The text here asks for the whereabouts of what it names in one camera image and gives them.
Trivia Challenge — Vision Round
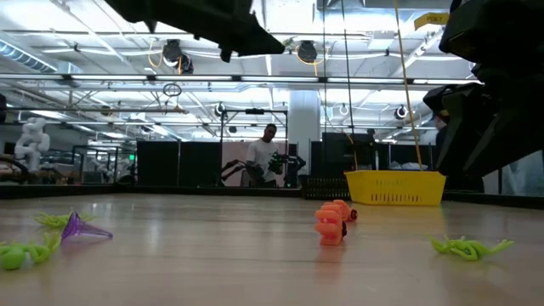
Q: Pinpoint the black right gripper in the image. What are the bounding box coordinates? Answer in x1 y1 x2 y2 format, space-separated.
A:
422 0 544 178

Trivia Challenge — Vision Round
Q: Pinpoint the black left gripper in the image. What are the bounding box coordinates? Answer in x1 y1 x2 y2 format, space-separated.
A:
104 0 286 64

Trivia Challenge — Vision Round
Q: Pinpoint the pale blue tarp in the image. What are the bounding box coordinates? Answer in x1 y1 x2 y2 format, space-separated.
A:
486 150 544 196

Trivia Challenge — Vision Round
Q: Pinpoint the black partition panel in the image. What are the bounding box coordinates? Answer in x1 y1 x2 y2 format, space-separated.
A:
389 144 439 171
309 132 375 178
179 141 222 187
136 141 179 187

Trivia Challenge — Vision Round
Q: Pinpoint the yellow plastic basket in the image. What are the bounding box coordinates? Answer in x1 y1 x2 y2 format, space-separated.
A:
343 169 447 207

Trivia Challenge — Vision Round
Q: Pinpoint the black handheld device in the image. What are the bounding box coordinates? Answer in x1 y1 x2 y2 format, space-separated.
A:
267 152 307 179

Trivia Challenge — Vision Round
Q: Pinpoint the orange pumpkin toy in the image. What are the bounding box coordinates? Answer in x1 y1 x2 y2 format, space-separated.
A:
320 198 359 224
313 208 349 247

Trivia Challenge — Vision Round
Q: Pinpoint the black plastic basket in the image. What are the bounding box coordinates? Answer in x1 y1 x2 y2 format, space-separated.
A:
299 174 352 201

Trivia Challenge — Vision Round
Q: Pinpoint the white humanoid robot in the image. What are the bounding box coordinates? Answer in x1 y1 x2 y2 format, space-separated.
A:
14 116 52 173

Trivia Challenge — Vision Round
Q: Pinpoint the purple witch hat toy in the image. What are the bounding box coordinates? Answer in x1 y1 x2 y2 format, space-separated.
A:
60 211 115 242

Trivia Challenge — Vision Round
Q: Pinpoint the black ceiling cable reel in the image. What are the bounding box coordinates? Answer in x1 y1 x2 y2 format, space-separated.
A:
161 38 195 76
295 40 319 65

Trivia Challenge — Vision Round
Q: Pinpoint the black hanging cable with coil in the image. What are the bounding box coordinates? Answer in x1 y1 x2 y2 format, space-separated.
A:
340 0 359 172

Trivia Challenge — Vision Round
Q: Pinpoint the black hanging cable loop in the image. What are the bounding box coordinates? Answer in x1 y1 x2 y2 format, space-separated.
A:
162 82 183 98

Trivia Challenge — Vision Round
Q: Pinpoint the yellow hanging cable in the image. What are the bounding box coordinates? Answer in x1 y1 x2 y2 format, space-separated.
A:
393 0 424 172

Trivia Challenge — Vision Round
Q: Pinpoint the yellow cable tag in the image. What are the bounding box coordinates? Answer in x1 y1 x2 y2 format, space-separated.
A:
414 12 451 31

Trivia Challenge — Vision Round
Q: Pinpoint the black metal cage frame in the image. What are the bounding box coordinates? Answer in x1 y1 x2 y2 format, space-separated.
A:
71 144 138 184

